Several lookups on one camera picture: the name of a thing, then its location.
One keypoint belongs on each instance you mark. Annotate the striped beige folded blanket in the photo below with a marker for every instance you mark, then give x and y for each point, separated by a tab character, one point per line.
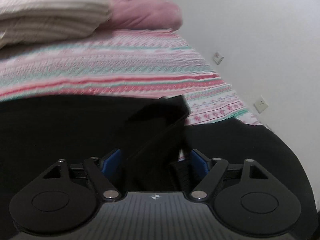
41	21

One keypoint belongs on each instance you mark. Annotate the dusty pink comforter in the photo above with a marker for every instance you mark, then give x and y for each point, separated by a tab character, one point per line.
144	14

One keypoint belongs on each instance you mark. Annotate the black pants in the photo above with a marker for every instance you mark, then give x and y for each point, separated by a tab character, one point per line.
46	193

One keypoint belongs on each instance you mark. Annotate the white wall socket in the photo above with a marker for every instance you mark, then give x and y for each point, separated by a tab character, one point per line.
260	105
218	58

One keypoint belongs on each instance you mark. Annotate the white wall socket lower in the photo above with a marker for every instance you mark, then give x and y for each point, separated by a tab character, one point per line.
260	105

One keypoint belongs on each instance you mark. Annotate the patterned nordic bed sheet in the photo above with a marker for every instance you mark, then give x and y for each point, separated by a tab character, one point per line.
144	64

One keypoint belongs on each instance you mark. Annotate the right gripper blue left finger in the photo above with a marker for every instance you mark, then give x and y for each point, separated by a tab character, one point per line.
99	172

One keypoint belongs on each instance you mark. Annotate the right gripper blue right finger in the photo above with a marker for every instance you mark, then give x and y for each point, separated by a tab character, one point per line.
211	172

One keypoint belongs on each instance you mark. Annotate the white wall socket upper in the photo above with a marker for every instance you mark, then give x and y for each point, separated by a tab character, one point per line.
218	58

